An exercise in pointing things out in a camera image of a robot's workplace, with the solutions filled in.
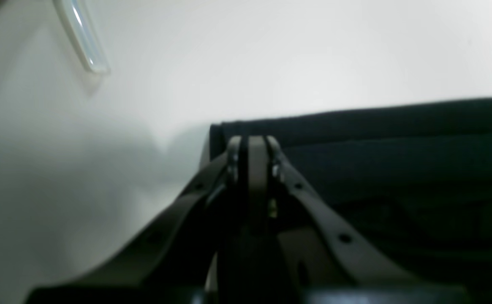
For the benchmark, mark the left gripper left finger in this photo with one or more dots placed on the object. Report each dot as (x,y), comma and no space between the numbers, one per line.
(168,261)

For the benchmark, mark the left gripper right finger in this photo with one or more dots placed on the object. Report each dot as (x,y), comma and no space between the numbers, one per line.
(328,260)

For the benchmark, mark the black T-shirt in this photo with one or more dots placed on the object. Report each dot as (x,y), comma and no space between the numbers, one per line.
(415,180)

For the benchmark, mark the blue glue gun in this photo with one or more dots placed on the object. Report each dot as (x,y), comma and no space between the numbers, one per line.
(77,22)

